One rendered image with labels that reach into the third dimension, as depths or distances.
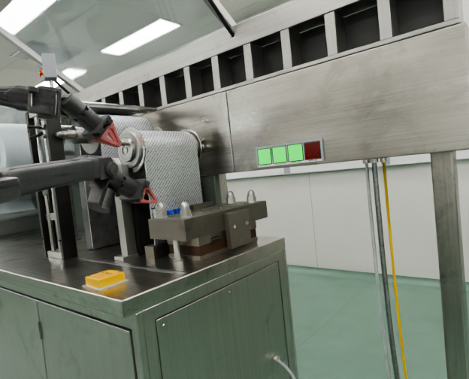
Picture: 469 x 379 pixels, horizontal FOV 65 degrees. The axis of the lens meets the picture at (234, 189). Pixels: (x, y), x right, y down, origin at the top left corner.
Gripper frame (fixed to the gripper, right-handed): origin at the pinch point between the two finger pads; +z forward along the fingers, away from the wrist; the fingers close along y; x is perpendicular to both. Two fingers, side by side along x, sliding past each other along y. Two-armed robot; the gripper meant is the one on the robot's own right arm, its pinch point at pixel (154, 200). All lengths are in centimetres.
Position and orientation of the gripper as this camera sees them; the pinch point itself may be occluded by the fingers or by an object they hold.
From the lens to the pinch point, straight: 120.5
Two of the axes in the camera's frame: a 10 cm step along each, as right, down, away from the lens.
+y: 7.7, -0.4, -6.4
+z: 6.0, 4.0, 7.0
